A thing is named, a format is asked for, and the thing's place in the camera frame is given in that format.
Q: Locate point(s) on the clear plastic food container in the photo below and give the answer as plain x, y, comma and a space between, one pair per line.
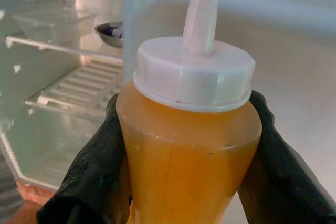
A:
52, 27

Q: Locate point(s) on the round metal bowl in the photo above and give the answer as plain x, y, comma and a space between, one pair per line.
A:
110, 35

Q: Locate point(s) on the white slatted fridge shelf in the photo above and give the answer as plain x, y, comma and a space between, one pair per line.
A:
78, 87

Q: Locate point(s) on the grey fridge body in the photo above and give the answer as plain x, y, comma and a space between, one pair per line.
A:
39, 142

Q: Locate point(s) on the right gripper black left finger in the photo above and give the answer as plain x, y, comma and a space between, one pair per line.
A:
92, 176

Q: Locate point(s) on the clear glass fridge shelf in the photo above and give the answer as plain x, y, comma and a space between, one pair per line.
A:
65, 48

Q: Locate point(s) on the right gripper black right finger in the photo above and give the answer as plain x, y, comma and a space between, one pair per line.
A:
283, 187

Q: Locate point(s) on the orange squeeze bottle white cap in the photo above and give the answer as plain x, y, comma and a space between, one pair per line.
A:
189, 155

